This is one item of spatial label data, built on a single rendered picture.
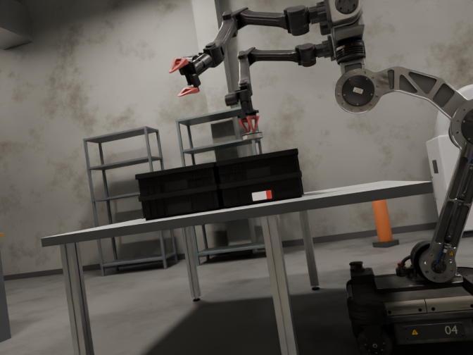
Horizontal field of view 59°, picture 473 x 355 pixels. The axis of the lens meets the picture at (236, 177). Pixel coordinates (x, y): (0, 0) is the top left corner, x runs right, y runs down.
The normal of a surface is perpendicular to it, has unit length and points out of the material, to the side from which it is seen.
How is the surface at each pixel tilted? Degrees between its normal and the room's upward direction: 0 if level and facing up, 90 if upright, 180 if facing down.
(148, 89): 90
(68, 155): 90
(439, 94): 90
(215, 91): 90
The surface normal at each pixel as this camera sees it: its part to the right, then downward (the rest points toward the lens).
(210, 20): -0.24, 0.00
